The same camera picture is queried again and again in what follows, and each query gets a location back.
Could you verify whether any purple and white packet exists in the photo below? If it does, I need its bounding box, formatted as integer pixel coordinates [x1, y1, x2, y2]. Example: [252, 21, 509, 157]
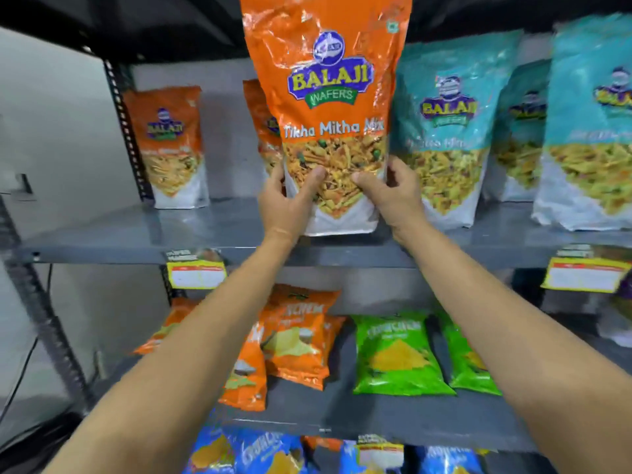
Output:
[596, 271, 632, 349]

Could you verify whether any orange snack mix bag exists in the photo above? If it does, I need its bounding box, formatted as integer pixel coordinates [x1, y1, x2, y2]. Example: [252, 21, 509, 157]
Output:
[242, 79, 285, 194]
[240, 0, 414, 237]
[123, 86, 211, 210]

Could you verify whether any green chips packet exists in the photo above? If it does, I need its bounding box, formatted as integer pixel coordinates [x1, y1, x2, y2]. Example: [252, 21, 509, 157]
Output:
[352, 312, 456, 397]
[435, 312, 503, 396]

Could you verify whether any teal snack mix bag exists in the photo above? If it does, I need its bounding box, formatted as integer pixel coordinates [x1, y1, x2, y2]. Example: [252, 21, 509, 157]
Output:
[484, 58, 552, 203]
[531, 13, 632, 232]
[390, 30, 524, 231]

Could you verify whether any person's right hand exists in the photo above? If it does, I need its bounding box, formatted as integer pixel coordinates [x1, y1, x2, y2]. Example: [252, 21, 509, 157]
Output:
[351, 155, 431, 245]

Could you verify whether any blue chips packet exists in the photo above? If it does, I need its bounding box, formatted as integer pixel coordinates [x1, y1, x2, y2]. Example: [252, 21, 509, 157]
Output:
[339, 439, 386, 474]
[184, 423, 237, 474]
[416, 445, 487, 474]
[229, 428, 308, 474]

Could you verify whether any person's right forearm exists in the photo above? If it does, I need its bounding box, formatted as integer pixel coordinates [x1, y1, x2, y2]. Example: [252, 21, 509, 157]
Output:
[393, 223, 632, 474]

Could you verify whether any black cable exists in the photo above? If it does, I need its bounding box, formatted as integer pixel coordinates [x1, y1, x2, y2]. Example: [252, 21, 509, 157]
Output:
[0, 263, 54, 426]

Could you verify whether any person's left hand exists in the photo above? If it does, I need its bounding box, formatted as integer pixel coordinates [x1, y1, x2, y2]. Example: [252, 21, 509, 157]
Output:
[257, 162, 327, 243]

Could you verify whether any grey metal shelf rack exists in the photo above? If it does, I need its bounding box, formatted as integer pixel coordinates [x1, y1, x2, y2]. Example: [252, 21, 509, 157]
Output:
[0, 0, 632, 474]

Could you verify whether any person's left forearm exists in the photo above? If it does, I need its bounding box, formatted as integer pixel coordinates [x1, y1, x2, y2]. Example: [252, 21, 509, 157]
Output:
[43, 233, 303, 474]

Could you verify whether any yellow shelf price label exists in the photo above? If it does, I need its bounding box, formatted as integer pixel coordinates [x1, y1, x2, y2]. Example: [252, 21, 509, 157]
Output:
[541, 245, 632, 295]
[356, 434, 406, 470]
[165, 249, 228, 291]

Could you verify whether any orange chips packet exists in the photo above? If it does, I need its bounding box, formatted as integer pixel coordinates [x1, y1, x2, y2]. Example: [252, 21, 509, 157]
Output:
[218, 323, 268, 413]
[323, 315, 347, 361]
[302, 435, 344, 453]
[260, 284, 342, 391]
[133, 297, 200, 356]

